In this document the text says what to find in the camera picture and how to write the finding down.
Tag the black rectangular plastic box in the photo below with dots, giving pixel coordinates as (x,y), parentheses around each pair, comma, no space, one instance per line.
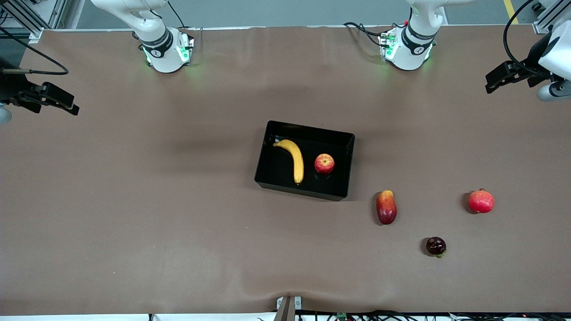
(276,171)

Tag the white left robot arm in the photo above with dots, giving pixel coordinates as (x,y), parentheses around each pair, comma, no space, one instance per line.
(408,58)

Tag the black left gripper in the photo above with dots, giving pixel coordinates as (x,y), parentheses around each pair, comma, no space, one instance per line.
(532,67)

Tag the brown table cover sheet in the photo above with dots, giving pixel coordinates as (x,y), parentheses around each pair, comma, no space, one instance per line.
(134,200)

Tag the dark purple mangosteen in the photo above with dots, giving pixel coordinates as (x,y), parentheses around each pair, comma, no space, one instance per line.
(436,246)

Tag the red yellow mango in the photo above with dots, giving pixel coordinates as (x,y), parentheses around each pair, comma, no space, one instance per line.
(386,208)

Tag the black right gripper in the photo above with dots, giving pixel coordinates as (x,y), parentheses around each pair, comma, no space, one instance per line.
(12,89)

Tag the red yellow apple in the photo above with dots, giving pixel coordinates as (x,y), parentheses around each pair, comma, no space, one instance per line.
(324,164)

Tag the yellow banana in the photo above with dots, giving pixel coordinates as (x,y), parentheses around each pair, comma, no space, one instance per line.
(296,160)

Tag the aluminium frame profile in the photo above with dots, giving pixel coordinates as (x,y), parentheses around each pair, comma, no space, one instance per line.
(551,15)
(26,18)

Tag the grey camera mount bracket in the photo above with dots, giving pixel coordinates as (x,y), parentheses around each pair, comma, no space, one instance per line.
(285,310)

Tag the red pomegranate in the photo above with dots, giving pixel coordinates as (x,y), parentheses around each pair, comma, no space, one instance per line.
(481,201)

